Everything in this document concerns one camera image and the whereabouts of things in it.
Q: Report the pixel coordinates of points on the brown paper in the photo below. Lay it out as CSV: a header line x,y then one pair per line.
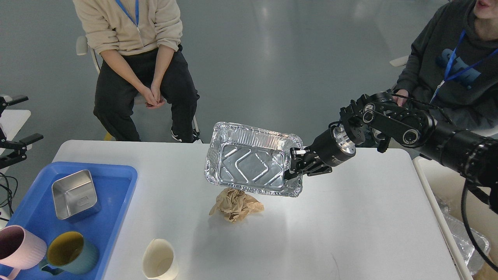
x,y
235,205

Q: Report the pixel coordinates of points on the cream paper cup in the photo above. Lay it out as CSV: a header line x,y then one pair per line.
x,y
159,261

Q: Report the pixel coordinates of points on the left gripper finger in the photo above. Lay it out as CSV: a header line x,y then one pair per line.
x,y
19,149
6,100

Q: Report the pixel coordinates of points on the person in grey hoodie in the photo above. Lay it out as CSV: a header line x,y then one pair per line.
x,y
452,70

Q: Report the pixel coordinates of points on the foil trays inside bin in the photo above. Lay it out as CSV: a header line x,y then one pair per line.
x,y
471,257

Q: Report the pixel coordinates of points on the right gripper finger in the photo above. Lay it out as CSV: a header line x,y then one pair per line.
x,y
299,155
310,168

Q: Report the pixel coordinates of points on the grey office chair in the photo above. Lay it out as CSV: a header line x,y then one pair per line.
x,y
82,48

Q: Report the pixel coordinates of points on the small steel rectangular tin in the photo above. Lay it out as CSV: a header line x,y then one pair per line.
x,y
75,197

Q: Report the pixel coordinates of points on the person in beige shirt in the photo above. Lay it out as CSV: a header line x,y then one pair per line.
x,y
140,44

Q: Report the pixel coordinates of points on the pink ribbed mug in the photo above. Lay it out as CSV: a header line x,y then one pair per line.
x,y
20,249

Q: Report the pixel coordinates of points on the white chair of right person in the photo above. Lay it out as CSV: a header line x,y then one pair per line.
x,y
401,61

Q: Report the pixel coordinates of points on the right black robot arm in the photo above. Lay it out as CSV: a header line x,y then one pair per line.
x,y
471,155

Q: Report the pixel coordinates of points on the aluminium foil tray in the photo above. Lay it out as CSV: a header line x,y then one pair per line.
x,y
251,159

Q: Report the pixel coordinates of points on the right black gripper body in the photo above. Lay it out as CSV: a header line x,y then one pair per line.
x,y
333,146

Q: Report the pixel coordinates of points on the white side table left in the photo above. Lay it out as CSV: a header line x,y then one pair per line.
x,y
11,121

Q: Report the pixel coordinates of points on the dark teal mug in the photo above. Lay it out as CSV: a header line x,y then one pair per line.
x,y
70,252

